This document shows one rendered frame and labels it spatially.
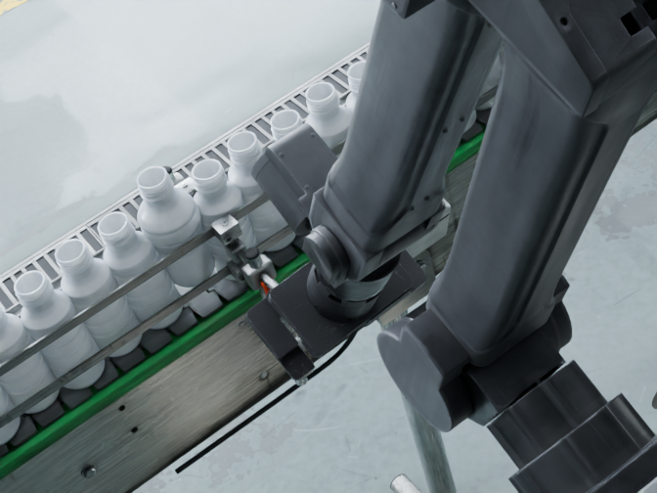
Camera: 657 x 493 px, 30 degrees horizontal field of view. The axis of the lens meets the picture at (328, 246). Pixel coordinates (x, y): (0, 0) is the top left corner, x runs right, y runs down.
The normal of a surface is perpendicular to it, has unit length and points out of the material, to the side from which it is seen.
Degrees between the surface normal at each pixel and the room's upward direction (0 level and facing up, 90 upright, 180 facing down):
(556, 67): 89
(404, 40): 88
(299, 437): 0
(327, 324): 32
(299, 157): 27
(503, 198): 88
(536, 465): 61
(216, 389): 90
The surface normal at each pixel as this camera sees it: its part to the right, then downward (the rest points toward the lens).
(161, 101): -0.22, -0.68
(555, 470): -0.51, 0.15
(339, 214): -0.83, 0.49
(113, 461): 0.57, 0.50
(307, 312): 0.14, -0.33
